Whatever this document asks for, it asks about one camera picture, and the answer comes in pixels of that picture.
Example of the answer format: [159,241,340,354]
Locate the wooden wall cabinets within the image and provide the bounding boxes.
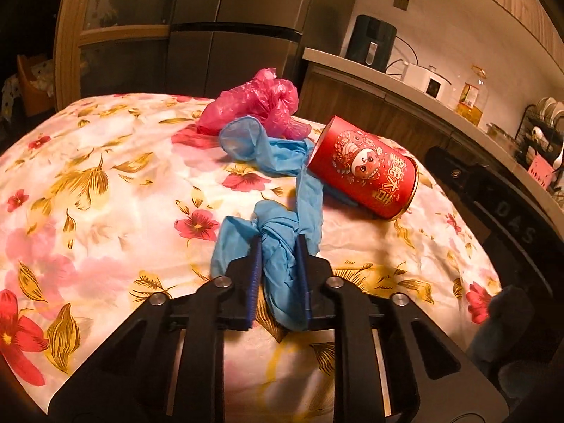
[434,0,564,80]

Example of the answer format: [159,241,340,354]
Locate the wooden chair with dotted cloth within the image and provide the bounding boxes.
[17,53,56,117]

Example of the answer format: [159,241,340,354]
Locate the white rice cooker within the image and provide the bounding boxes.
[403,62,452,101]

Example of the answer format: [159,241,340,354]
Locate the black air fryer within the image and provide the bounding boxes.
[344,14,398,72]

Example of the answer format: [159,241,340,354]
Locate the clear food container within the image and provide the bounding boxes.
[486,122,516,142]

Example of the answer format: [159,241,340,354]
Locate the blue plastic bag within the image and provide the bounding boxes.
[210,117,326,332]

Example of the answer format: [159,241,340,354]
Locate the wooden cabinet with glass doors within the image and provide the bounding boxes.
[53,0,177,111]

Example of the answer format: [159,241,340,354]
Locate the dark grey refrigerator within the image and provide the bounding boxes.
[167,0,366,98]

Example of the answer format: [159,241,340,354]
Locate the pink plastic bag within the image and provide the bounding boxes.
[196,68,313,139]

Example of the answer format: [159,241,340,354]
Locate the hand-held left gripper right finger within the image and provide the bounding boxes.
[294,234,507,423]

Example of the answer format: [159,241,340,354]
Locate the black dish rack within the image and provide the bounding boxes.
[513,97,564,172]

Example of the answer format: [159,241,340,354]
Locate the red printed paper cup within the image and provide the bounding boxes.
[307,115,418,220]

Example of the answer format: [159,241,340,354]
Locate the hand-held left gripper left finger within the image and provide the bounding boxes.
[48,234,262,423]

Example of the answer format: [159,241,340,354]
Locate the cooking oil bottle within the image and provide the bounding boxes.
[455,65,490,126]

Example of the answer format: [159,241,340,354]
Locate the person's right hand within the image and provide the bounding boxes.
[469,286,536,401]

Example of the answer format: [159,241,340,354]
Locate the kitchen counter with wooden cabinets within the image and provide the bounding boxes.
[302,48,564,212]

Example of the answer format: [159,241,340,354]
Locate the pink basket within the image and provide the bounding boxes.
[527,156,555,190]

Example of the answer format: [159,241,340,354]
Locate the floral tablecloth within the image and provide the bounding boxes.
[0,93,503,423]

